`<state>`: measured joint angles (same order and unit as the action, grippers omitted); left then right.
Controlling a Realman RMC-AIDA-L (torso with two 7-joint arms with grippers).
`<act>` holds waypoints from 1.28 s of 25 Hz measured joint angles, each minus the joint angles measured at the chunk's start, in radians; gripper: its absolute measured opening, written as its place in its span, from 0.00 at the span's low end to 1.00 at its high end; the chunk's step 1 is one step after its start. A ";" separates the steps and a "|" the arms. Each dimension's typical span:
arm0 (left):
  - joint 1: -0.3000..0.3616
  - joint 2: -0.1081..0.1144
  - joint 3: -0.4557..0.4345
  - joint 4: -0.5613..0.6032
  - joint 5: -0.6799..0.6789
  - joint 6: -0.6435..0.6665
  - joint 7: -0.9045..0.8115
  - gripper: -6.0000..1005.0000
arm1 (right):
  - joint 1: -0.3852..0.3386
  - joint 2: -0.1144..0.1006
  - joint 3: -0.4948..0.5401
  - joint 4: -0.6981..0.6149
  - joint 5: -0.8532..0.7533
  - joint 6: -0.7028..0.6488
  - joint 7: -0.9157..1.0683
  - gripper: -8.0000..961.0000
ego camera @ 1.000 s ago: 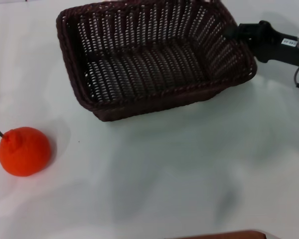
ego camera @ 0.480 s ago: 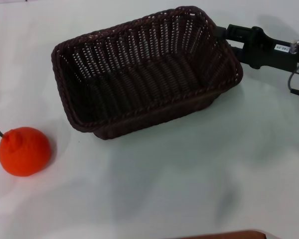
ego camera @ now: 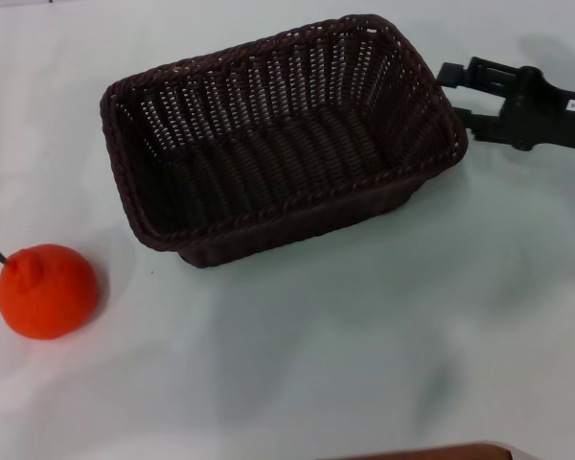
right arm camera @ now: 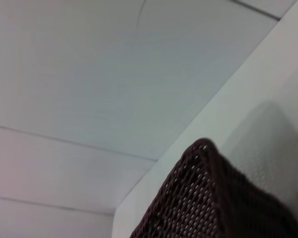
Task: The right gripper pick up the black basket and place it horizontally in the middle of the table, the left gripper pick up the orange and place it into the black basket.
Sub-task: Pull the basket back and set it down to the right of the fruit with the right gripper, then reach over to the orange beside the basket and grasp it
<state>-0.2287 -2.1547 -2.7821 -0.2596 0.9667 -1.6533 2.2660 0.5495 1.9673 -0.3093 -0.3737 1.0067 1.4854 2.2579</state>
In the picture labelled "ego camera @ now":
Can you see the dark brown woven basket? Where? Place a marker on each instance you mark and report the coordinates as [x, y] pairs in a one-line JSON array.
[[278, 158]]

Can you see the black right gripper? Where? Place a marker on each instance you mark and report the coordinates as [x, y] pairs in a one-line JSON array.
[[551, 115]]

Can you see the orange toy fruit with stem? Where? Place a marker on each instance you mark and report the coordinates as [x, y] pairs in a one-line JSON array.
[[48, 294]]

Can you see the brown wooden edge piece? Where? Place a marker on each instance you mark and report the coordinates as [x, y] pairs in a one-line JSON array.
[[441, 453]]

